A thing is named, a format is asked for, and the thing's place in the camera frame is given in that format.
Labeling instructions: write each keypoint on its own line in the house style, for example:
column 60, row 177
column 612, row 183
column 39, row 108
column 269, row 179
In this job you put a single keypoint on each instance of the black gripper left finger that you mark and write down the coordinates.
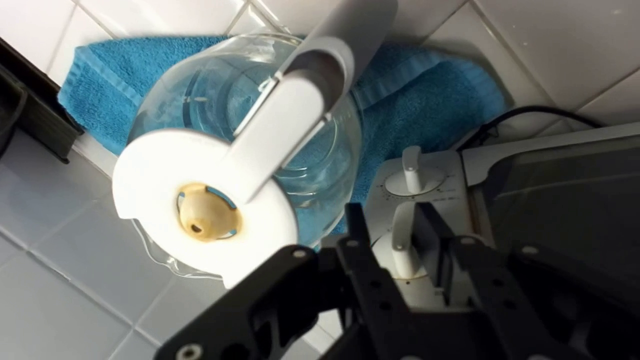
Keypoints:
column 373, row 300

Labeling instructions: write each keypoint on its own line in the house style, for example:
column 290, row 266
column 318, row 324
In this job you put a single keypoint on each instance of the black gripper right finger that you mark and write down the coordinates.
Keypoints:
column 506, row 306

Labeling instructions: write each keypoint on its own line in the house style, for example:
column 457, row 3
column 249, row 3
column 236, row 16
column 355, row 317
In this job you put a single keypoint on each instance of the white oven temperature knob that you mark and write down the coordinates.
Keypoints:
column 402, row 242

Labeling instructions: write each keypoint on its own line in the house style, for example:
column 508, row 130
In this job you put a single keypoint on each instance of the white toaster oven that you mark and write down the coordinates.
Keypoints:
column 547, row 192

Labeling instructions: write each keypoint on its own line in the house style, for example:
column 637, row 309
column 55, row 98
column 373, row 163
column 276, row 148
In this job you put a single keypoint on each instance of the white oven timer knob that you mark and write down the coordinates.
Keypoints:
column 412, row 175

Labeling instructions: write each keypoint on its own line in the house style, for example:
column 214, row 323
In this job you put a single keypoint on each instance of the blue towel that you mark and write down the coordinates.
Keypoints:
column 427, row 100

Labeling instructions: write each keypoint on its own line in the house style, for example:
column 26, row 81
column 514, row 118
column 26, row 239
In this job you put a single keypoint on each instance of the glass carafe with white lid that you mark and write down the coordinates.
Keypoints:
column 201, row 167

